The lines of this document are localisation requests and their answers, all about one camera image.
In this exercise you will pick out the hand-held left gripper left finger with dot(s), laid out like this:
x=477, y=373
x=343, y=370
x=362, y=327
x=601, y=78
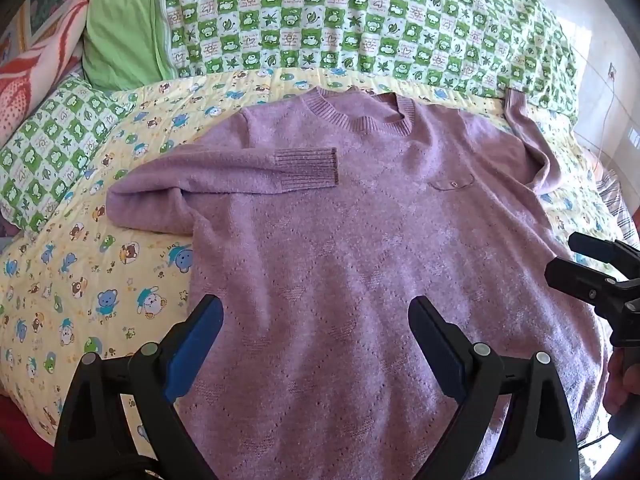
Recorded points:
x=195, y=345

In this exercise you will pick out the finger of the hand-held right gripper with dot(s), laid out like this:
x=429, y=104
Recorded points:
x=600, y=249
x=580, y=280

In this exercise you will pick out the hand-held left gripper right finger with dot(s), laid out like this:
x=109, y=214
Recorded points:
x=437, y=345

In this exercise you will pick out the purple knit sweater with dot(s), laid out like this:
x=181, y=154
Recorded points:
x=350, y=220

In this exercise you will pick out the person's right hand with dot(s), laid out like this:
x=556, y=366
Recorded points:
x=620, y=380

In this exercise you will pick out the striped cloth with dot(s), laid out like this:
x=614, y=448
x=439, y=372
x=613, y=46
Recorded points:
x=620, y=205

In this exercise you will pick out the yellow bear print bedsheet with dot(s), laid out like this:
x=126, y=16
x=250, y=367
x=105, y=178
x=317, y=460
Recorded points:
x=75, y=270

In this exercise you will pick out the red cloth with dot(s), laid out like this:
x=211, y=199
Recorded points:
x=22, y=430

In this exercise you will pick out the green checked pillow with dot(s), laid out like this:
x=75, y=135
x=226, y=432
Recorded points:
x=55, y=145

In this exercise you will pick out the red floral blanket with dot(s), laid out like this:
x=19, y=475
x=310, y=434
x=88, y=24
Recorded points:
x=35, y=70

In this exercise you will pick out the plain green pillow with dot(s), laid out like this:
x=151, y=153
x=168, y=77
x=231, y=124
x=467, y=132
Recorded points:
x=125, y=25

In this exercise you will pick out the green checked quilt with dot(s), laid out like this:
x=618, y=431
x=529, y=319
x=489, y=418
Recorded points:
x=350, y=15

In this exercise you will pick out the white wall socket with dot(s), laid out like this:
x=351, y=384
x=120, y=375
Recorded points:
x=634, y=137

